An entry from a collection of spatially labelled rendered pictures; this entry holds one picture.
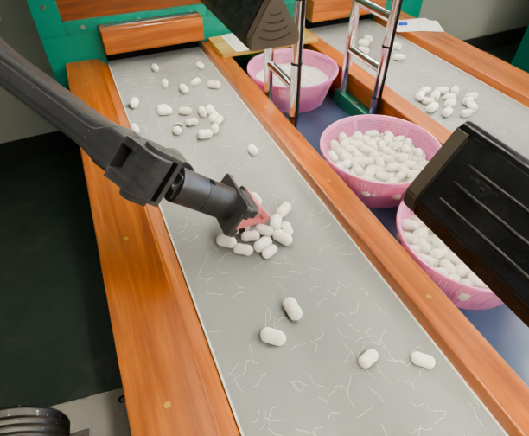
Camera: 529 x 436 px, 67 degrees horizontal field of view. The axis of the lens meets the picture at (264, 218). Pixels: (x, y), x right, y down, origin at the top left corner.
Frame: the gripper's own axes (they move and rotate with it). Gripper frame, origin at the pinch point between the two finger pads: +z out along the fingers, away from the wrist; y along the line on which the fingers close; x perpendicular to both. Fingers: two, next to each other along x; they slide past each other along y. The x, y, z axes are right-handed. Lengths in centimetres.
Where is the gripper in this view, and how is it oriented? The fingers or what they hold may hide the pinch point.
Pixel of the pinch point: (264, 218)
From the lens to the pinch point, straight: 73.5
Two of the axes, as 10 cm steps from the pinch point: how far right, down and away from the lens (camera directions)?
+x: -6.0, 7.3, 3.4
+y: -3.9, -6.3, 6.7
